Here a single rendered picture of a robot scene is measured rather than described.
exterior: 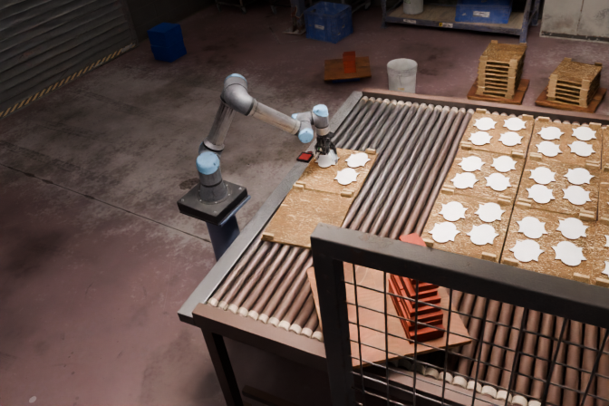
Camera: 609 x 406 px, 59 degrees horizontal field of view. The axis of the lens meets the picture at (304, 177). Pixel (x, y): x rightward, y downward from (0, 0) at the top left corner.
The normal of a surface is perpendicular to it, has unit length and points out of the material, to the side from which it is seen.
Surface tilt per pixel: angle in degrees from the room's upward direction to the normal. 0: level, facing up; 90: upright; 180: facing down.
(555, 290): 0
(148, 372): 0
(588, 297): 0
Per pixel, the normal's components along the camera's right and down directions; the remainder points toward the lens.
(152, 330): -0.11, -0.80
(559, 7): -0.53, 0.54
